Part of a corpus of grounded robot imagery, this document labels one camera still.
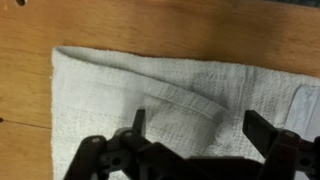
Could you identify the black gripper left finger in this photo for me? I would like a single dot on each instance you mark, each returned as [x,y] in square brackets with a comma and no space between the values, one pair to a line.
[128,151]

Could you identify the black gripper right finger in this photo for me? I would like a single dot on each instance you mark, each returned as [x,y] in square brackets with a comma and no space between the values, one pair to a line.
[284,151]

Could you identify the white cloth towel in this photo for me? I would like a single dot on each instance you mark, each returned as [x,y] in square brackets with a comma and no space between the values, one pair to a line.
[195,108]

